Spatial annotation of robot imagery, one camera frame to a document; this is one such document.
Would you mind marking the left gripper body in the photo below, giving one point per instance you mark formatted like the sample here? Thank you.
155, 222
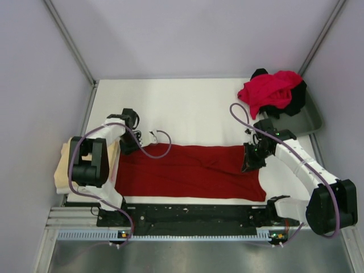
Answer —
128, 142

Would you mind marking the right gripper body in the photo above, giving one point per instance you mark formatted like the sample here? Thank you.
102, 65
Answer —
260, 154

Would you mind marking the dark red t shirt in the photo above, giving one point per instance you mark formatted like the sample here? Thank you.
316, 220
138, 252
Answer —
188, 171

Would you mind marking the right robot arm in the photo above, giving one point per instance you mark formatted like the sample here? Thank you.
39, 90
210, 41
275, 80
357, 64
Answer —
332, 203

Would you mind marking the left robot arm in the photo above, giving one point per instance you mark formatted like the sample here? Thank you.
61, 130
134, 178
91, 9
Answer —
89, 165

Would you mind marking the grey plastic tray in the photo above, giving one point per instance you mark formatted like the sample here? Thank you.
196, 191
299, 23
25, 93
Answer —
308, 121

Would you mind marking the bright red t shirt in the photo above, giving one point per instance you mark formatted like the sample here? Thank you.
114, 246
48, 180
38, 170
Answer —
267, 91

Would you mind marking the folded beige t shirt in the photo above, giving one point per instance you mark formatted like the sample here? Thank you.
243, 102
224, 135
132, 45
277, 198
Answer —
61, 173

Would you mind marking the folded white t shirt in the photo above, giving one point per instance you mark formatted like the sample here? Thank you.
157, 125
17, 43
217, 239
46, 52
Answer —
62, 190

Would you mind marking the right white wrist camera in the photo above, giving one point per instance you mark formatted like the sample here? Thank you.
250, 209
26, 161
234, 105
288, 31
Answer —
251, 135

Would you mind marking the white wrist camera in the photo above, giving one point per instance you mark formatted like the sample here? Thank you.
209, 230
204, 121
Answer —
251, 135
147, 138

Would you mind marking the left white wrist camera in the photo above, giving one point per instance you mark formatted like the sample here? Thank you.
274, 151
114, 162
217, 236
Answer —
147, 138

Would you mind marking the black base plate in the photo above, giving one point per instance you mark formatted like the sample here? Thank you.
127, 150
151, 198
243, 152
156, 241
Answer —
191, 220

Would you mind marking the grey slotted cable duct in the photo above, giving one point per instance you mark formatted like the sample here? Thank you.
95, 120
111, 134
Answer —
118, 236

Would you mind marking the aluminium front rail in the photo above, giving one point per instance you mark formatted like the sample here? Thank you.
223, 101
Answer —
85, 217

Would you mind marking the left aluminium corner post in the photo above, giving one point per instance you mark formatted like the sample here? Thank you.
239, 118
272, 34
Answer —
68, 40

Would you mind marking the aluminium corner post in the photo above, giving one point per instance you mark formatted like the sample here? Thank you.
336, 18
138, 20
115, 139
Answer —
68, 40
329, 23

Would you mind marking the right aluminium corner post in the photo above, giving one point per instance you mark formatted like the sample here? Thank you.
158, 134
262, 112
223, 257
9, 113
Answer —
329, 23

